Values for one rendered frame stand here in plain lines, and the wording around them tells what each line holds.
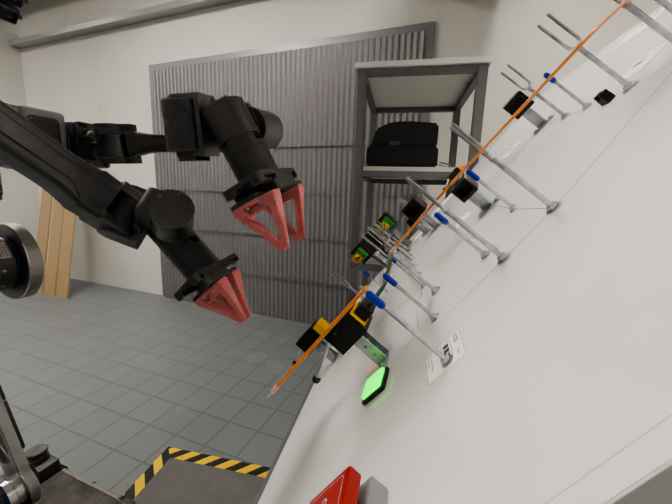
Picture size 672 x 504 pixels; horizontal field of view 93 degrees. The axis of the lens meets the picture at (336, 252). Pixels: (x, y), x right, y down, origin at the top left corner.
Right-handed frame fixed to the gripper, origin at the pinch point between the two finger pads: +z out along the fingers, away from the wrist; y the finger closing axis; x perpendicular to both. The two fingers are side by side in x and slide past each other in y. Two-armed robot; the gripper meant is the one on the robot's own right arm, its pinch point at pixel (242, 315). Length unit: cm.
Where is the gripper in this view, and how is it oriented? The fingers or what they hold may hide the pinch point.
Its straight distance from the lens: 54.7
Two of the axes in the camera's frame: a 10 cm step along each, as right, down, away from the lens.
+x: -7.1, 5.8, 4.1
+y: 3.0, -2.9, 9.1
